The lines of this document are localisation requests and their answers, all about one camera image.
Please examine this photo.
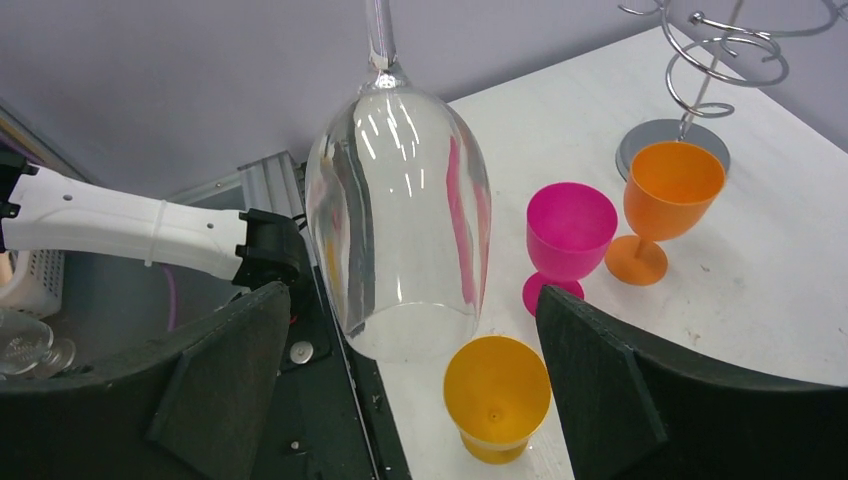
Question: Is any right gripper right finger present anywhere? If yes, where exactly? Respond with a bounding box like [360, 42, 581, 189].
[535, 286, 847, 479]

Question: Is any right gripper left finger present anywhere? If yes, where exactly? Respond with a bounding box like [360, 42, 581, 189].
[1, 282, 290, 479]

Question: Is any pink wine glass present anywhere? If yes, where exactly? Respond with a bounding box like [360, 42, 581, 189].
[522, 182, 618, 315]

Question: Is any clear wine glass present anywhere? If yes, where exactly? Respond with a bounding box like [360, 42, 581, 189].
[305, 1, 491, 363]

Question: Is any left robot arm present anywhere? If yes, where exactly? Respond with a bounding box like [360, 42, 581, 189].
[1, 152, 311, 289]

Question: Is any yellow wine glass front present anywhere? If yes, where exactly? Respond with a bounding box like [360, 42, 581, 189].
[443, 335, 552, 465]

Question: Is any dark orange wine glass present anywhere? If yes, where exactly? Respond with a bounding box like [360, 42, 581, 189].
[604, 141, 726, 286]

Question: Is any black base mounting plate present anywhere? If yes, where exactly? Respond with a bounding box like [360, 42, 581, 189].
[251, 239, 412, 479]

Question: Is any clear glass off table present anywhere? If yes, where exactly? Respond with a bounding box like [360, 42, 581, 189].
[1, 310, 76, 379]

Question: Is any white plastic basket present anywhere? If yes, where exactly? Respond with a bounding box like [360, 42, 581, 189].
[1, 250, 65, 319]

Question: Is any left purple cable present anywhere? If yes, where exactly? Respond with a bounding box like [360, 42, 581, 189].
[162, 264, 180, 333]

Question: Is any aluminium frame rail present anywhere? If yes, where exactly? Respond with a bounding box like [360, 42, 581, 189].
[169, 151, 305, 219]

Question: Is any silver wire glass rack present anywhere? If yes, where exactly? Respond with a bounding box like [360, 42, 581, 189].
[615, 1, 847, 180]

